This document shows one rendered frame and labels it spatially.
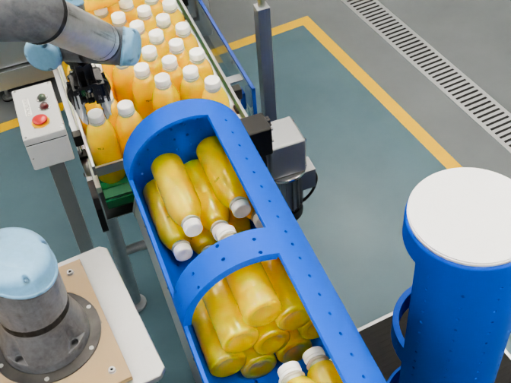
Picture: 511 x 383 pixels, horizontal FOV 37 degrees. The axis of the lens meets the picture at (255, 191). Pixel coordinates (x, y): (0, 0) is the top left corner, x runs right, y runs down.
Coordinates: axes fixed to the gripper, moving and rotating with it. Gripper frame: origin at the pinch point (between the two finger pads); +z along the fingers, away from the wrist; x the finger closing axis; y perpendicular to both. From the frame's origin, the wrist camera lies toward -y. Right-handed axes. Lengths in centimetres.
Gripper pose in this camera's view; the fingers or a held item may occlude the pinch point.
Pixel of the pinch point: (95, 115)
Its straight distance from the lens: 187.5
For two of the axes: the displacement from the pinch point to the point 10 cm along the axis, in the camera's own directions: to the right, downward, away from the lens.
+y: 3.4, 6.6, -6.6
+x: 9.4, -2.9, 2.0
